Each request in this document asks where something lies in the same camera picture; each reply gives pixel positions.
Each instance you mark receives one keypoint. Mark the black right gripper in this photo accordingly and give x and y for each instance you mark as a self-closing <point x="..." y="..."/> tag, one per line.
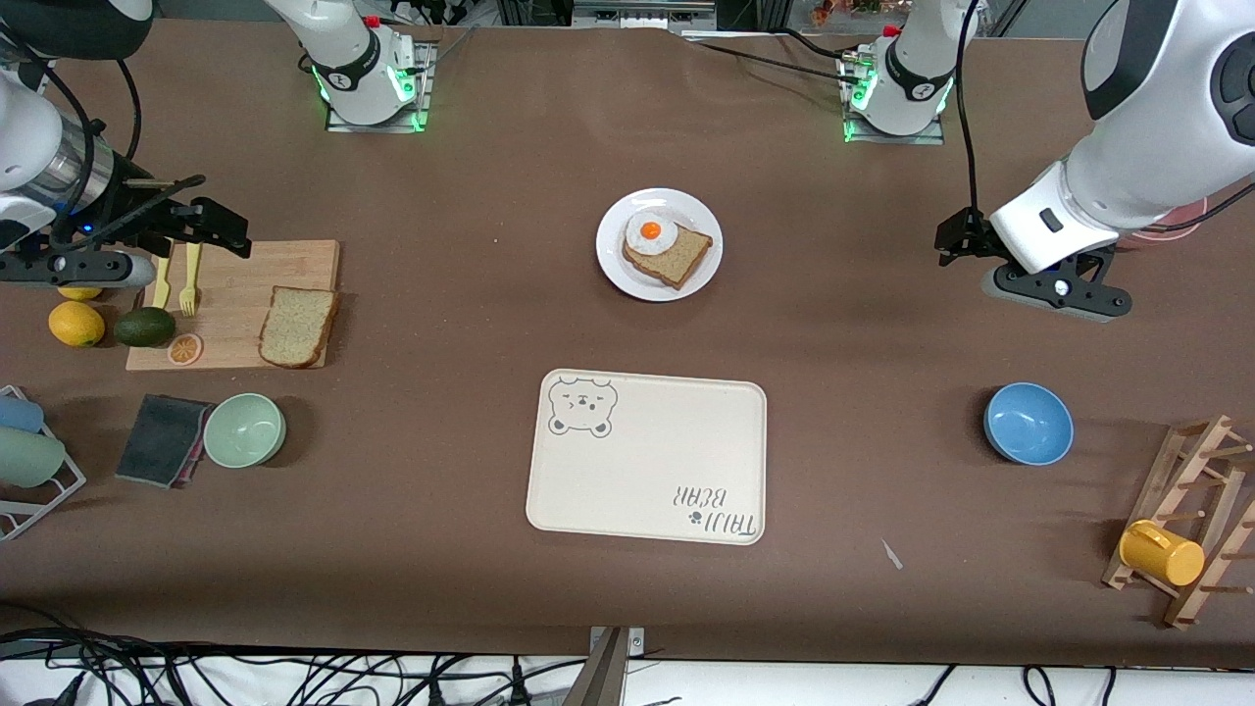
<point x="125" y="192"/>

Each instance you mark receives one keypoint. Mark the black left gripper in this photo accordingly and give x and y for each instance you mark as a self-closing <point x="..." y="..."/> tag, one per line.
<point x="964" y="236"/>

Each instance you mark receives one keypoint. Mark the brown bread slice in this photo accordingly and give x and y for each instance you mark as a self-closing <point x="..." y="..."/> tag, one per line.
<point x="297" y="328"/>

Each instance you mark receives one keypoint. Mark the fried egg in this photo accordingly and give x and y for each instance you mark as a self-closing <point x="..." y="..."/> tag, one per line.
<point x="649" y="233"/>

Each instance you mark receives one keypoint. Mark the white round plate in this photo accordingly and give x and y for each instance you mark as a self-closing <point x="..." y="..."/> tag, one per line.
<point x="613" y="260"/>

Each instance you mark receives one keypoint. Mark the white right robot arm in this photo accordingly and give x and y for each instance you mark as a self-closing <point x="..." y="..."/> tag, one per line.
<point x="29" y="147"/>

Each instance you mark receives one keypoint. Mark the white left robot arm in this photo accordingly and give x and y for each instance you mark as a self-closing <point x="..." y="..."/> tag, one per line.
<point x="1157" y="127"/>

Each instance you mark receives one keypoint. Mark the yellow plastic fork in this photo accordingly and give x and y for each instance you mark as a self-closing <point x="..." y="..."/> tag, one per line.
<point x="189" y="289"/>

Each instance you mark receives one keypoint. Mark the wooden cutting board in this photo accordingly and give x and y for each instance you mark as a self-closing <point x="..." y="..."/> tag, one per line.
<point x="235" y="314"/>

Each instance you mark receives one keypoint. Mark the yellow plastic knife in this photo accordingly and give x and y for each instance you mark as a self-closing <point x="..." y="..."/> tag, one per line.
<point x="162" y="292"/>

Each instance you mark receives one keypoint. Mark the orange fruit slice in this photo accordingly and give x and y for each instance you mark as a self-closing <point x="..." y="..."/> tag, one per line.
<point x="185" y="349"/>

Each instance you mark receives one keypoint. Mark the dark green avocado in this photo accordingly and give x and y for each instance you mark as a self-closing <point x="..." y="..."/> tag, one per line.
<point x="145" y="327"/>

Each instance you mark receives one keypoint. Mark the yellow lemon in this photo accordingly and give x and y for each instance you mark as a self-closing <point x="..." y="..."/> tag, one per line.
<point x="75" y="325"/>
<point x="78" y="292"/>

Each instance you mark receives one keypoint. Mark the blue bowl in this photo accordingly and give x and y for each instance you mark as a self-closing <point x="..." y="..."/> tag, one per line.
<point x="1029" y="424"/>

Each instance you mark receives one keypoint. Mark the pale green bowl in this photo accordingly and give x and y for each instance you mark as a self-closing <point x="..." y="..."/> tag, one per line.
<point x="245" y="429"/>

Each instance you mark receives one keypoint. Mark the pink round coaster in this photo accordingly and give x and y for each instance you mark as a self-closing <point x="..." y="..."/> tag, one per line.
<point x="1167" y="235"/>

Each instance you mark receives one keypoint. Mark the dark grey cloth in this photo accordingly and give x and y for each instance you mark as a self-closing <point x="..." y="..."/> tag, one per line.
<point x="157" y="439"/>

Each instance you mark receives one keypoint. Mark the pink cloth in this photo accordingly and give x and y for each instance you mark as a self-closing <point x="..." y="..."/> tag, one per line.
<point x="191" y="473"/>

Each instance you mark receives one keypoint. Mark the blue cup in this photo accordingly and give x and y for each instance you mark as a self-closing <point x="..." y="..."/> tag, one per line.
<point x="18" y="414"/>

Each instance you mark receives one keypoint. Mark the pale green cup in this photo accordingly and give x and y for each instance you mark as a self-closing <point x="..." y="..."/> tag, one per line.
<point x="27" y="459"/>

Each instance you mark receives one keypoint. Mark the yellow mug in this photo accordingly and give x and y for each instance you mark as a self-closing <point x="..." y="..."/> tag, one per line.
<point x="1162" y="554"/>

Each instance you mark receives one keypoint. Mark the cream bear print tray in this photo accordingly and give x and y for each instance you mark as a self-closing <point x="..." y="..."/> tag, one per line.
<point x="647" y="471"/>

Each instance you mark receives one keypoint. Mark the wooden peg drying rack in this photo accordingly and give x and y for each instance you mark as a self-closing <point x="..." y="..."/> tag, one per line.
<point x="1226" y="529"/>

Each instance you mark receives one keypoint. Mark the aluminium frame profile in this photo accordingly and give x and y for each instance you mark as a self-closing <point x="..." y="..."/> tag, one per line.
<point x="642" y="12"/>

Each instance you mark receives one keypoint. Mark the metal mount bracket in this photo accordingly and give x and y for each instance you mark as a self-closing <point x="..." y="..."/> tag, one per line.
<point x="632" y="642"/>

